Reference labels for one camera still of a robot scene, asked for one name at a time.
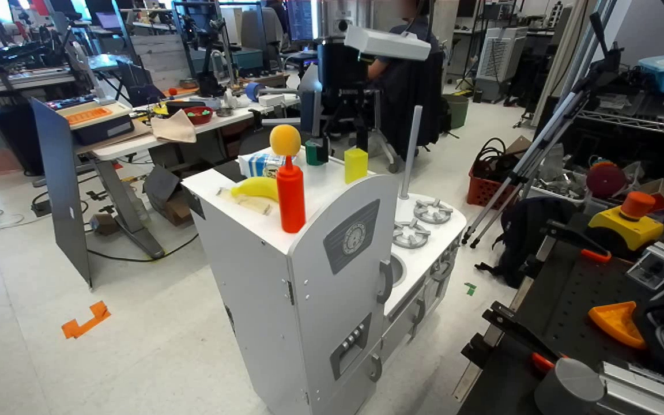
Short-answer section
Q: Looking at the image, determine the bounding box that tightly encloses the seated person in black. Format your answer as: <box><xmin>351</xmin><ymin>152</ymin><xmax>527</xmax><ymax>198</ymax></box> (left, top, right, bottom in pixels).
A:
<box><xmin>364</xmin><ymin>0</ymin><xmax>452</xmax><ymax>162</ymax></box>

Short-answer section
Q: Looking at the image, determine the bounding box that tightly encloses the green cup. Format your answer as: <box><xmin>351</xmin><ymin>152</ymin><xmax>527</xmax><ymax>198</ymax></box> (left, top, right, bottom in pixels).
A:
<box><xmin>305</xmin><ymin>137</ymin><xmax>330</xmax><ymax>169</ymax></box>

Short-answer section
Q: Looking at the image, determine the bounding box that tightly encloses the clear plastic box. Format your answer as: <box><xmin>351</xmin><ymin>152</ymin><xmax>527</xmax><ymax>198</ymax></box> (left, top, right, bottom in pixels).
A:
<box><xmin>625</xmin><ymin>239</ymin><xmax>664</xmax><ymax>301</ymax></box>

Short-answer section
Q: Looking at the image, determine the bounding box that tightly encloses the yellow emergency stop button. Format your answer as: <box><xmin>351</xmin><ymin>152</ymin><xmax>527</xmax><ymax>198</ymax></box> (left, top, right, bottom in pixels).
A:
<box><xmin>586</xmin><ymin>189</ymin><xmax>664</xmax><ymax>253</ymax></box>

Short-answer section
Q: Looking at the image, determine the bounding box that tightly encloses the black orange clamp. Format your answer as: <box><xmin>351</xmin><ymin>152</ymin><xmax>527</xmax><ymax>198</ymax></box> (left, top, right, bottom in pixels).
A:
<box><xmin>483</xmin><ymin>301</ymin><xmax>558</xmax><ymax>379</ymax></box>
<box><xmin>542</xmin><ymin>220</ymin><xmax>617</xmax><ymax>267</ymax></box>

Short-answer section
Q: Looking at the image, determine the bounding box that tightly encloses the orange wedge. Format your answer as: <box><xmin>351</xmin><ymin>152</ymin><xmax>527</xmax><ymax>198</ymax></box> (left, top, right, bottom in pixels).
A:
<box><xmin>586</xmin><ymin>301</ymin><xmax>649</xmax><ymax>354</ymax></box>

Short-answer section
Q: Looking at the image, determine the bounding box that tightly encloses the dark grey panel board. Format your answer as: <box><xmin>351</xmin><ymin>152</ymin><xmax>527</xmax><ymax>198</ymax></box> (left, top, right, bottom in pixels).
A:
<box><xmin>29</xmin><ymin>98</ymin><xmax>94</xmax><ymax>288</ymax></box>

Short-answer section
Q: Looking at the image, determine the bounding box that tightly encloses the yellow toy banana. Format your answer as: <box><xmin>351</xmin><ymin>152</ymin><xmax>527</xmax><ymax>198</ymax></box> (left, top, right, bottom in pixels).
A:
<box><xmin>229</xmin><ymin>175</ymin><xmax>281</xmax><ymax>206</ymax></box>

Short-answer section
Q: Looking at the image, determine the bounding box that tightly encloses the red basket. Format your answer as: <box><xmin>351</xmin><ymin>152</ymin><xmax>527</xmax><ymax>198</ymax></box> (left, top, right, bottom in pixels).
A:
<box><xmin>463</xmin><ymin>137</ymin><xmax>532</xmax><ymax>209</ymax></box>

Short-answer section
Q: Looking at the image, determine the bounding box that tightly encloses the red disc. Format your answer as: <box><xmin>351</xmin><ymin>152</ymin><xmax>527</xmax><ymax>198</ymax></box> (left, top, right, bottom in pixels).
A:
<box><xmin>584</xmin><ymin>158</ymin><xmax>633</xmax><ymax>200</ymax></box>

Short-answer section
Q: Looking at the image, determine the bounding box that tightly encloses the black backpack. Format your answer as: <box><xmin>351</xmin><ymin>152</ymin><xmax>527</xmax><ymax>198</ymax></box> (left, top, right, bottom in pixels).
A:
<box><xmin>476</xmin><ymin>196</ymin><xmax>575</xmax><ymax>290</ymax></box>

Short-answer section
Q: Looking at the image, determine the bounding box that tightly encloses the silver tripod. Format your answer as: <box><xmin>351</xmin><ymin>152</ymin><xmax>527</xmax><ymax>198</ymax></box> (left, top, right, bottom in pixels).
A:
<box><xmin>459</xmin><ymin>9</ymin><xmax>628</xmax><ymax>250</ymax></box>

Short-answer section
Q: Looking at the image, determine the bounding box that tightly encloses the box with orange lid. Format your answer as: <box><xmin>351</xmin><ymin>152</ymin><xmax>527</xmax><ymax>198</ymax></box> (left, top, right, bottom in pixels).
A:
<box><xmin>55</xmin><ymin>100</ymin><xmax>136</xmax><ymax>147</ymax></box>

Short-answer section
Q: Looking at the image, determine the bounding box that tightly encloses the aluminium extrusion bar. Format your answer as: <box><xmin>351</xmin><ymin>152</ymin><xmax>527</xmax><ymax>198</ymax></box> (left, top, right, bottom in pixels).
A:
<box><xmin>598</xmin><ymin>361</ymin><xmax>664</xmax><ymax>415</ymax></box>

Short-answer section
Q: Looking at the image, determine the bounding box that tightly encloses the white pole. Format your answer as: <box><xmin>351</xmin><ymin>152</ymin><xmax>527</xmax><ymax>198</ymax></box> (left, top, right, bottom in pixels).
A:
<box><xmin>401</xmin><ymin>105</ymin><xmax>425</xmax><ymax>200</ymax></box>

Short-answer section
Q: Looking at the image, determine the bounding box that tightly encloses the white toy kitchen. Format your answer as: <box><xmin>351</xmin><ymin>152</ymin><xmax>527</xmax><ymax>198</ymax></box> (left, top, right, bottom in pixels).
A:
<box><xmin>181</xmin><ymin>158</ymin><xmax>471</xmax><ymax>415</ymax></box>

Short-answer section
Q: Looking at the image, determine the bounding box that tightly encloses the yellow toy cup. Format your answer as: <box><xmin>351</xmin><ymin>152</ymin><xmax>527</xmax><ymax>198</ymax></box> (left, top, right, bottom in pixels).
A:
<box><xmin>343</xmin><ymin>146</ymin><xmax>371</xmax><ymax>186</ymax></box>

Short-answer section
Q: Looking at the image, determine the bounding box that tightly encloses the brown paper bag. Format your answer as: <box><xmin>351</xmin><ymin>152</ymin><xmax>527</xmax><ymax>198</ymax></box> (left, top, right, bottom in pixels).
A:
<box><xmin>147</xmin><ymin>107</ymin><xmax>198</xmax><ymax>147</ymax></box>

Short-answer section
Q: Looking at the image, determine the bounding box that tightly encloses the yellow ball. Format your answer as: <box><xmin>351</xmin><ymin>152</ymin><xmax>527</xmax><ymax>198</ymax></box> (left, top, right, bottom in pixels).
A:
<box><xmin>268</xmin><ymin>122</ymin><xmax>305</xmax><ymax>162</ymax></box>

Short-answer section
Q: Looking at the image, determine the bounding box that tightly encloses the grey toy stove burner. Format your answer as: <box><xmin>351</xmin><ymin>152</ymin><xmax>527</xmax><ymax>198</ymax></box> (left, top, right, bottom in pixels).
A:
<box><xmin>413</xmin><ymin>198</ymin><xmax>458</xmax><ymax>227</ymax></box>
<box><xmin>392</xmin><ymin>220</ymin><xmax>433</xmax><ymax>251</ymax></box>

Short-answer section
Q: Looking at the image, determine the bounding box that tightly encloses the red bowl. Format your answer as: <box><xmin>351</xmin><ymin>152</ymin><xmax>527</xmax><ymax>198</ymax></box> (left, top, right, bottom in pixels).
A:
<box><xmin>181</xmin><ymin>102</ymin><xmax>218</xmax><ymax>126</ymax></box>

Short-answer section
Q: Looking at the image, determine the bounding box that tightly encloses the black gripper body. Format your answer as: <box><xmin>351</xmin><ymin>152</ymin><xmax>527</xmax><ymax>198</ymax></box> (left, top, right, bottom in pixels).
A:
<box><xmin>318</xmin><ymin>39</ymin><xmax>373</xmax><ymax>100</ymax></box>

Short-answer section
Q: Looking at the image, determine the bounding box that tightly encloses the red ketchup bottle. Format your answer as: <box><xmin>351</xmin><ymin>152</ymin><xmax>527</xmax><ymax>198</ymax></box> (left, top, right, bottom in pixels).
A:
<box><xmin>274</xmin><ymin>154</ymin><xmax>309</xmax><ymax>236</ymax></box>

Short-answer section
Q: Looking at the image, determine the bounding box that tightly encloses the white office desk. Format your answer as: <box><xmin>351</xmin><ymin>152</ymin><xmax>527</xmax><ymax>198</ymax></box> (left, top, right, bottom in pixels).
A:
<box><xmin>76</xmin><ymin>102</ymin><xmax>271</xmax><ymax>261</ymax></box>

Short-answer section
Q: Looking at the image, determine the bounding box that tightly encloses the grey cylinder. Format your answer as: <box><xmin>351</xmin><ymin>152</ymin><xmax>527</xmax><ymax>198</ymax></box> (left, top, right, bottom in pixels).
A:
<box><xmin>532</xmin><ymin>356</ymin><xmax>609</xmax><ymax>415</ymax></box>

